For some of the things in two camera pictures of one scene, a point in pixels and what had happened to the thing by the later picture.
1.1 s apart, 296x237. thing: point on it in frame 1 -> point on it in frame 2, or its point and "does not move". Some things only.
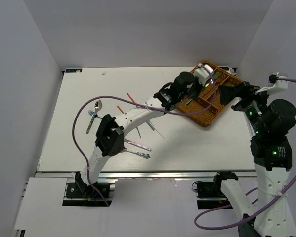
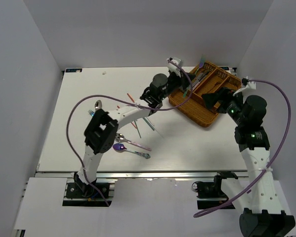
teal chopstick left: (139, 133) does not move
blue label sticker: (73, 70) does not move
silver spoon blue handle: (98, 106) does not move
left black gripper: (198, 86) -> (184, 81)
